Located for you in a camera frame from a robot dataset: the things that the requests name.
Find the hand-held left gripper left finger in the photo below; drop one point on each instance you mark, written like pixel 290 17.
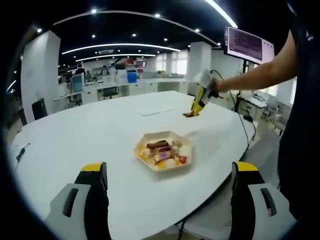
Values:
pixel 95 197

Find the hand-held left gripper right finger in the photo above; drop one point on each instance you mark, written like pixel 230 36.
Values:
pixel 242 200

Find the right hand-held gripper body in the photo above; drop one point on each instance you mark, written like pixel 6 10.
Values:
pixel 204 78

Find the red food bar packet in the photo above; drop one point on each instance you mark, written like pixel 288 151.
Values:
pixel 187 115

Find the beige food packet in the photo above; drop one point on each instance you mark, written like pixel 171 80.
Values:
pixel 177 143

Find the cream hexagonal container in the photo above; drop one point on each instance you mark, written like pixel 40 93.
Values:
pixel 155 136

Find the dark brown food bar packet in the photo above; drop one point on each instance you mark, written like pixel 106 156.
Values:
pixel 157 144

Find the small red candy food packet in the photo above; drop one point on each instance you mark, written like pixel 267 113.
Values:
pixel 183 159

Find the pink food packet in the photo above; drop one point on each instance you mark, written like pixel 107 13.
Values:
pixel 164 152

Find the black monitor stand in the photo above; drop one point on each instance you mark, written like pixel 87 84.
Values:
pixel 245 67

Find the row of white office desks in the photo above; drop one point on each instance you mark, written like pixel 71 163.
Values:
pixel 155 86

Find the white flat strip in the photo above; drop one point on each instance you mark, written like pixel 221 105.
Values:
pixel 152 112

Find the white side desk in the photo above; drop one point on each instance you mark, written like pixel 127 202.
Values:
pixel 257 102

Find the large screen monitor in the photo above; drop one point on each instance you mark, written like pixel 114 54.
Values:
pixel 248 45

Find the blue box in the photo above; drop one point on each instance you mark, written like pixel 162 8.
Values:
pixel 132 77

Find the person's dark shirt torso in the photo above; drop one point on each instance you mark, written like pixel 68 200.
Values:
pixel 295 150

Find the white storage box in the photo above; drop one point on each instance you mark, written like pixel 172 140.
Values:
pixel 121 77

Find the grey office chair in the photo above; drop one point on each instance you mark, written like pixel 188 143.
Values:
pixel 283 115

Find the black office chair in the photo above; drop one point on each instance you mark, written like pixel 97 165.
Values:
pixel 109 92

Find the teal screen monitor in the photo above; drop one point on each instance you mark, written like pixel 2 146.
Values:
pixel 78 83

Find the white square pillar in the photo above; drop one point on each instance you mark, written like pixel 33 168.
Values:
pixel 40 75

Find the red white wall banner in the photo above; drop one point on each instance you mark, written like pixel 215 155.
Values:
pixel 125 63

